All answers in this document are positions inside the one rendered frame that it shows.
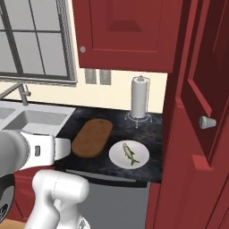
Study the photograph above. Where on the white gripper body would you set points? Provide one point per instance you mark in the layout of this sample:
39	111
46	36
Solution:
62	147

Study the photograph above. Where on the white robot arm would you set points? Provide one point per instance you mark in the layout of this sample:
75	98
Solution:
44	196

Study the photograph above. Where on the brown oval cutting board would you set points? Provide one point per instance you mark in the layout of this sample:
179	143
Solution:
91	137

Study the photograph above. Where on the white round plate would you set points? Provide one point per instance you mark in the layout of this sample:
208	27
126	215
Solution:
119	156

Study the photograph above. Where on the red base cabinet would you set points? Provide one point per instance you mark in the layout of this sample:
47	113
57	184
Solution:
22	196

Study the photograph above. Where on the green fish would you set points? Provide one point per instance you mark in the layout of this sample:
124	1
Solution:
129	153

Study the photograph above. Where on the round grey cabinet knob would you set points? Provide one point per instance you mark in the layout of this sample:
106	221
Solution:
82	49

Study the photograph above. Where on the red tall cabinet side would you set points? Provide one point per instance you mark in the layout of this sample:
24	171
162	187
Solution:
182	167

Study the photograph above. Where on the red open cabinet door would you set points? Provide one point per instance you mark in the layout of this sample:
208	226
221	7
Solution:
205	74

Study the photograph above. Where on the white sink basin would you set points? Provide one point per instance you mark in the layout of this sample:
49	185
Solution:
32	117

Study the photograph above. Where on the grey metal tap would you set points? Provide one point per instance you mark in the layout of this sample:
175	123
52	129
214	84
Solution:
21	94

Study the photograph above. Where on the grey dishwasher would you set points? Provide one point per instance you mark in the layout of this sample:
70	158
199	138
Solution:
116	202

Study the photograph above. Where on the white paper towel roll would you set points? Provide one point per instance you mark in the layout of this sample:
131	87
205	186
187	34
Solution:
139	98

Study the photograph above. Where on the grey framed window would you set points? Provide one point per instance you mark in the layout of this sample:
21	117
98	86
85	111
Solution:
35	38

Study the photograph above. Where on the grey conical door knob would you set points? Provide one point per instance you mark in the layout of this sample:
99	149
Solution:
206	122

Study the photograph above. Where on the grey wall socket plate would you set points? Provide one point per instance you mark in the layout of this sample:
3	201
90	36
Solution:
90	76
105	77

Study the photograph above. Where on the red wall cabinet door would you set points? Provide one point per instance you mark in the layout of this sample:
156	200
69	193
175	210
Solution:
128	32

